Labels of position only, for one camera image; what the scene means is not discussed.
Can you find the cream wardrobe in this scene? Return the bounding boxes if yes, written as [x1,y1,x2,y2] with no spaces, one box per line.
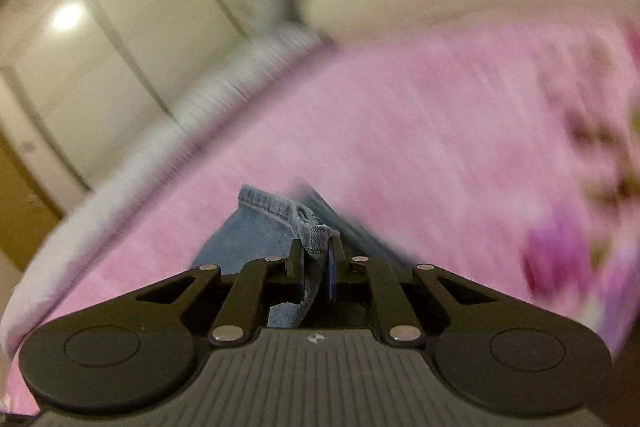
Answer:
[0,0,306,275]

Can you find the pink floral bedsheet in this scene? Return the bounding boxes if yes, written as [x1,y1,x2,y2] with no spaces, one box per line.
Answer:
[0,21,640,414]

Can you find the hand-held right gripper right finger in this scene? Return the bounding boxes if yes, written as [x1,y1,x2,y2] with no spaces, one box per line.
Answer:
[327,232,503,349]

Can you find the pale mattress side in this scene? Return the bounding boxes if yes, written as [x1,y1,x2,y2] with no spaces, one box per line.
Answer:
[0,25,337,360]

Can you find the blue denim jeans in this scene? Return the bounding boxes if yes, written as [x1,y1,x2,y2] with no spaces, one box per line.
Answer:
[190,183,417,330]

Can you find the purple floral cloth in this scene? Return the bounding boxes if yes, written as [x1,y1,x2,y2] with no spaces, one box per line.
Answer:
[520,23,640,350]

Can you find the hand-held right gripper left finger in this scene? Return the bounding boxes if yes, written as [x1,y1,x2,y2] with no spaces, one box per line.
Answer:
[133,238,307,349]

